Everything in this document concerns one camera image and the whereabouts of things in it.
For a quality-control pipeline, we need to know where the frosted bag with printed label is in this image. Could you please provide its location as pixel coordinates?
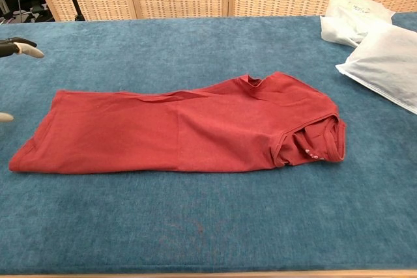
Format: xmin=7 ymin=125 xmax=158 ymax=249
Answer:
xmin=319 ymin=0 xmax=397 ymax=48

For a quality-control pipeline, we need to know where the plain frosted plastic bag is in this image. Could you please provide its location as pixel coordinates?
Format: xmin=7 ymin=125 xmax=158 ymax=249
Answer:
xmin=335 ymin=23 xmax=417 ymax=115

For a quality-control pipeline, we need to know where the red T-shirt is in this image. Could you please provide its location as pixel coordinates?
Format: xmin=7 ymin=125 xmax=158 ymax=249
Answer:
xmin=8 ymin=71 xmax=348 ymax=174

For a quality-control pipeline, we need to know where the blue table cover mat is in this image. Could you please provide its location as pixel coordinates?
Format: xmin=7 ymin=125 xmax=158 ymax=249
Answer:
xmin=0 ymin=12 xmax=417 ymax=275

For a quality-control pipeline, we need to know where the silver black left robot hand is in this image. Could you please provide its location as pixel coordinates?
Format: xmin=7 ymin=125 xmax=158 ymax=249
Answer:
xmin=0 ymin=36 xmax=45 ymax=122

